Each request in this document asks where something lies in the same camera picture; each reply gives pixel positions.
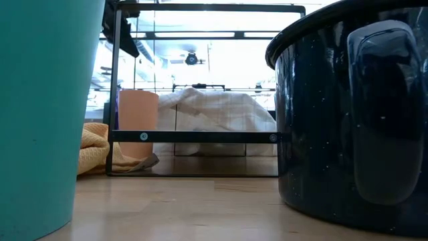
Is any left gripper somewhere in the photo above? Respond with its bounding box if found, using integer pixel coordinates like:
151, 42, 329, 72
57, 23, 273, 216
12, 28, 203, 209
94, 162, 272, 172
102, 0, 141, 58

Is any peach plastic cup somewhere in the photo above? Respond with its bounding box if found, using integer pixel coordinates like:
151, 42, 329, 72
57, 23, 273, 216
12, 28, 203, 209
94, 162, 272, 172
117, 89, 160, 160

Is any teal opaque plastic cup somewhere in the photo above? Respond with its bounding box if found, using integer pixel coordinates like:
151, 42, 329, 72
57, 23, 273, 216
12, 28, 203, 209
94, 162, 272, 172
0, 0, 106, 241

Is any dark blue enamel mug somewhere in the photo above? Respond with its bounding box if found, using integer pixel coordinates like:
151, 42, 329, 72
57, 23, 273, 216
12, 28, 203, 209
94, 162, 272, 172
265, 0, 428, 239

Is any round black ceiling device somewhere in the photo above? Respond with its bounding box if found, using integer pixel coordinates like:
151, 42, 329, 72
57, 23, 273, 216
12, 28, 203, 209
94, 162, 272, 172
184, 51, 205, 66

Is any yellow waffle cloth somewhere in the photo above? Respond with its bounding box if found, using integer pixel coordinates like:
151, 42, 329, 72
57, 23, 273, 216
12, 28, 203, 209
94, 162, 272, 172
77, 122, 161, 175

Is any white checked cloth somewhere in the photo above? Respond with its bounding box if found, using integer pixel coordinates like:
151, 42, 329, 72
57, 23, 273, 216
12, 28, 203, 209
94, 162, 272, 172
154, 86, 278, 157

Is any black metal rack bar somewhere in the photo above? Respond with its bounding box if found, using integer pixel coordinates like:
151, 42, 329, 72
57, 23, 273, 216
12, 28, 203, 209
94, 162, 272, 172
105, 2, 307, 177

